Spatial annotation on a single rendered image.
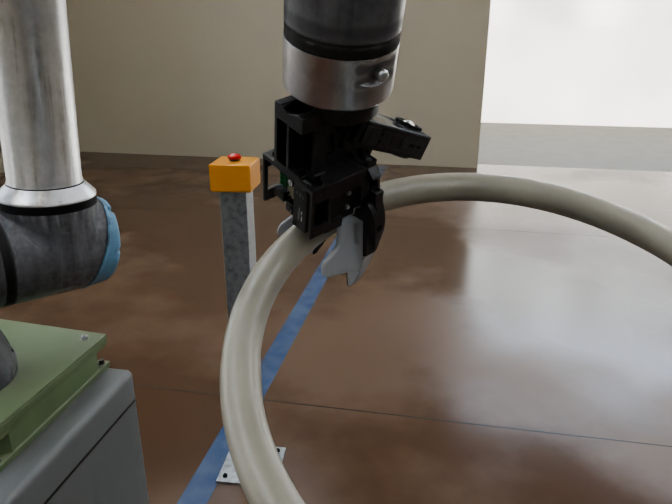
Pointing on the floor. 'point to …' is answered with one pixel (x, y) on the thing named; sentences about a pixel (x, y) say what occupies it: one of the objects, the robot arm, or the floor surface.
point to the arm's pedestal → (84, 452)
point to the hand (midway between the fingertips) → (337, 256)
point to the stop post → (236, 242)
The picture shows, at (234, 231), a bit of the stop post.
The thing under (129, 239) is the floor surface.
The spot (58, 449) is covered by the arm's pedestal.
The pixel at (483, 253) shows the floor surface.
